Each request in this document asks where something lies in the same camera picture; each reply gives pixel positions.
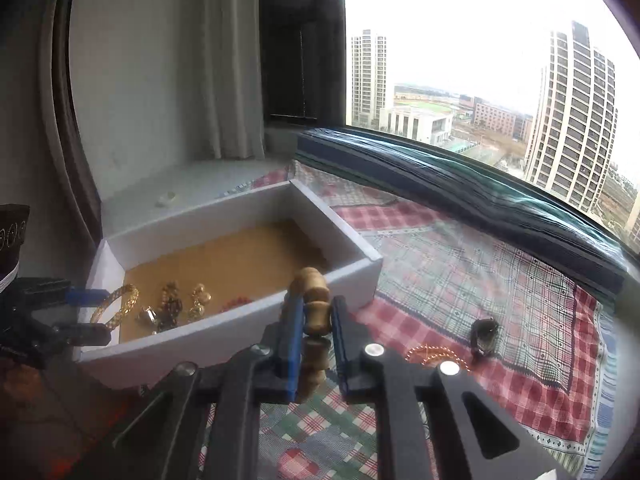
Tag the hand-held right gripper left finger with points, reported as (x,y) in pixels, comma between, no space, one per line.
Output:
(295,330)

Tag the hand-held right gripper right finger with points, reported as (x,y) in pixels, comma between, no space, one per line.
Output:
(336,335)

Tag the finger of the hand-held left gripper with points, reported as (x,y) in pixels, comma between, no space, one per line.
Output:
(85,335)
(90,296)

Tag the gold twisted bangle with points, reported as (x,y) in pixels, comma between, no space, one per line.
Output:
(125,291)

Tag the white jewelry box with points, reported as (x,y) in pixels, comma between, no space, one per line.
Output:
(200,345)

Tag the small silver trinket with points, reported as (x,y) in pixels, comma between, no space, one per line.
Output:
(147,315)

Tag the gold bead trinket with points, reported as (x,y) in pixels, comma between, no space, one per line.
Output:
(199,300)

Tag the patchwork heart quilt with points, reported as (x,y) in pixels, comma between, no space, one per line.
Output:
(450,270)

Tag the green folded blanket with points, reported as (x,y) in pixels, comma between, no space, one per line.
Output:
(450,170)

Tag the low white building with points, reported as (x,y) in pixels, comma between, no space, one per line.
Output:
(415,122)

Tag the slim high-rise building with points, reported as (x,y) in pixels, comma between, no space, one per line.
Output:
(369,80)

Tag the white curtain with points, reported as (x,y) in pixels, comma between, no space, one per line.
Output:
(232,60)

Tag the blue striped sheet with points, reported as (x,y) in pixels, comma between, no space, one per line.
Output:
(617,400)

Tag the dark window screen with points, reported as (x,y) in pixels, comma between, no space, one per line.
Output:
(300,35)

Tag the wide high-rise building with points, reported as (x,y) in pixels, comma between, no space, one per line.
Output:
(570,125)

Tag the dark wooden frame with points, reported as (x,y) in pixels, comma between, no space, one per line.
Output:
(62,110)

